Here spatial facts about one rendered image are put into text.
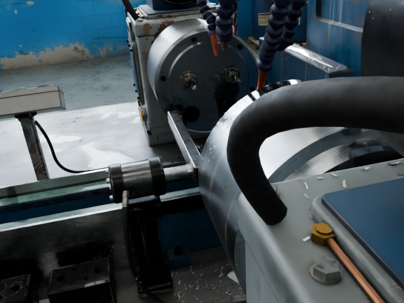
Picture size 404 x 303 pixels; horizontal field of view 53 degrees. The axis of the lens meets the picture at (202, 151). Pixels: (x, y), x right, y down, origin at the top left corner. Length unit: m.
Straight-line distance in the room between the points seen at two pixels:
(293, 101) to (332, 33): 0.72
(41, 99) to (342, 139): 0.71
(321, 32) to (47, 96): 0.60
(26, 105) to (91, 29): 5.28
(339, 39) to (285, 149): 0.49
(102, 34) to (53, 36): 0.66
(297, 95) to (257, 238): 0.14
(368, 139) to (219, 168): 0.16
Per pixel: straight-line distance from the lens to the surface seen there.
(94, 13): 6.19
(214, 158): 0.49
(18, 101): 0.97
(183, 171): 0.62
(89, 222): 0.73
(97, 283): 0.70
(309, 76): 0.70
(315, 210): 0.27
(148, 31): 1.14
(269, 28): 0.54
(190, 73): 0.93
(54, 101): 0.95
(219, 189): 0.46
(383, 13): 0.22
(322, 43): 0.91
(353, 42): 0.81
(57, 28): 6.24
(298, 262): 0.24
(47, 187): 0.86
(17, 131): 1.56
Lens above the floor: 1.32
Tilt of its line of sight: 26 degrees down
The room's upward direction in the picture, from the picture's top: 5 degrees counter-clockwise
